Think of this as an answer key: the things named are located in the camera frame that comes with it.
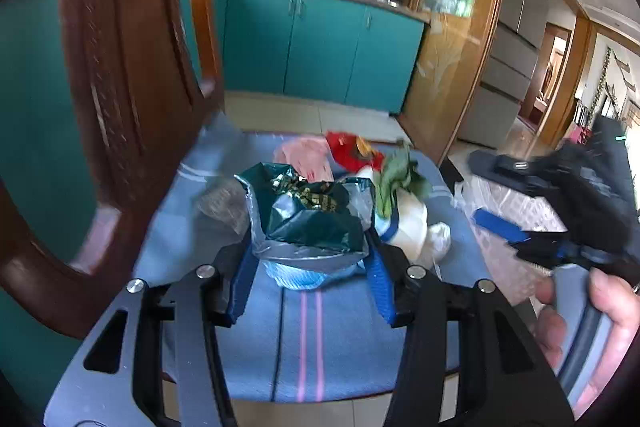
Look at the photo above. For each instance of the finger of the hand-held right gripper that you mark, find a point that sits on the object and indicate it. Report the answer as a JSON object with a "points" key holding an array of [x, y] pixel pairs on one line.
{"points": [[505, 167], [500, 225]]}

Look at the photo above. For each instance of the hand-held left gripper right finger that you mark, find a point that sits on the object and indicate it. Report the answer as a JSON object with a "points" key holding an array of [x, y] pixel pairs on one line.
{"points": [[382, 292]]}

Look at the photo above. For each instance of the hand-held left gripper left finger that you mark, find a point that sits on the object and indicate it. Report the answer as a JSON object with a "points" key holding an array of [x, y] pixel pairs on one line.
{"points": [[243, 282]]}

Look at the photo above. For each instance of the blue face mask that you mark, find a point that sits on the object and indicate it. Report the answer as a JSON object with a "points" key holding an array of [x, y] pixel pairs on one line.
{"points": [[295, 278]]}

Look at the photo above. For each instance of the clear plastic wrapper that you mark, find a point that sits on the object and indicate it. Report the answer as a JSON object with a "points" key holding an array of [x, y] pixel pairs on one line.
{"points": [[220, 207]]}

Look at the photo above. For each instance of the green foil snack bag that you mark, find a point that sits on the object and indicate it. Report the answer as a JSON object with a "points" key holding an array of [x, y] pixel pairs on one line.
{"points": [[310, 227]]}

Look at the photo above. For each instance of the pink plastic bag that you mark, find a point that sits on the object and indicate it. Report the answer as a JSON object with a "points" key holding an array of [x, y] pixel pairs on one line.
{"points": [[305, 157]]}

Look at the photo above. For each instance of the red packet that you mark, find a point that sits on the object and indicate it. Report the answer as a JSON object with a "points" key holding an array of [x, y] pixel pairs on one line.
{"points": [[345, 153]]}

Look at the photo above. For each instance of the person's right hand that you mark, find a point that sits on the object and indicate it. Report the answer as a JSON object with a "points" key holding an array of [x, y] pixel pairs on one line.
{"points": [[620, 332]]}

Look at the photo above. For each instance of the black doormat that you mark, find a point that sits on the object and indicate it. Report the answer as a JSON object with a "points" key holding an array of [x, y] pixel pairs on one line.
{"points": [[451, 169]]}

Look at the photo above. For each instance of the crumpled white tissue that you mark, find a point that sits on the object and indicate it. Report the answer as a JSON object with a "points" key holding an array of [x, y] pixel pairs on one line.
{"points": [[439, 242]]}

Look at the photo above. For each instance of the grey refrigerator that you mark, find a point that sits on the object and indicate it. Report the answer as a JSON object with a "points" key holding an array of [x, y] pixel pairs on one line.
{"points": [[500, 82]]}

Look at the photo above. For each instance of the blue striped towel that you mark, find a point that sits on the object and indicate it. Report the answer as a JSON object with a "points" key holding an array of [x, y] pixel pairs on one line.
{"points": [[310, 347]]}

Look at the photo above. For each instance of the wooden framed glass door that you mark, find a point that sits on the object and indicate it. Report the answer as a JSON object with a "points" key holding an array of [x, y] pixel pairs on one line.
{"points": [[450, 57]]}

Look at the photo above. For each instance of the wooden door frame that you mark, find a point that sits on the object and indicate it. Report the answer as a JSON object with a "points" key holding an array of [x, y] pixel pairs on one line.
{"points": [[575, 82]]}

